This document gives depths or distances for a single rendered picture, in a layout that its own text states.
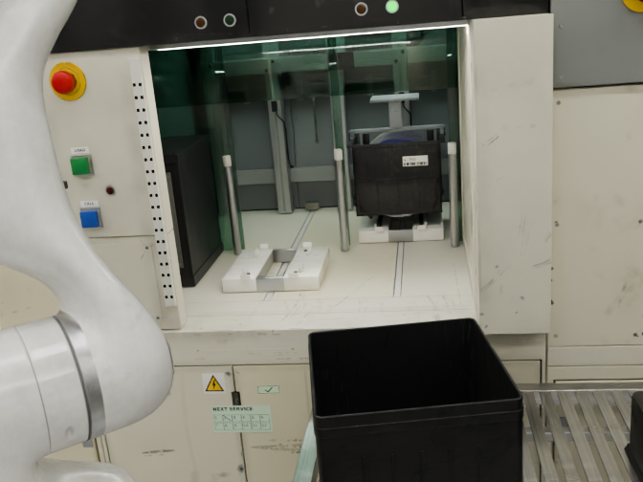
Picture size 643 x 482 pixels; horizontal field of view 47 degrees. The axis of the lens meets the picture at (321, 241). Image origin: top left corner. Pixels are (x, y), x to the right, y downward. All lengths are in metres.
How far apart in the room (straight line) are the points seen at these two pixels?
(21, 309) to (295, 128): 1.01
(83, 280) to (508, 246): 0.79
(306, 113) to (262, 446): 1.05
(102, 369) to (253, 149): 1.63
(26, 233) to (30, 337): 0.09
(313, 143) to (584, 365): 1.11
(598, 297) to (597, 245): 0.10
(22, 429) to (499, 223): 0.85
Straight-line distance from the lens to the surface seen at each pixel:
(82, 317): 0.70
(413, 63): 1.78
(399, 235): 1.87
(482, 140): 1.24
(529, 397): 1.38
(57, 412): 0.69
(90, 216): 1.44
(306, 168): 2.23
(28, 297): 1.56
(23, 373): 0.68
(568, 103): 1.30
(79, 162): 1.42
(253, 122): 2.25
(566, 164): 1.32
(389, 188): 1.84
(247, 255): 1.76
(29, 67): 0.70
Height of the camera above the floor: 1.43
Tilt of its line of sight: 17 degrees down
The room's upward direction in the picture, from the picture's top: 5 degrees counter-clockwise
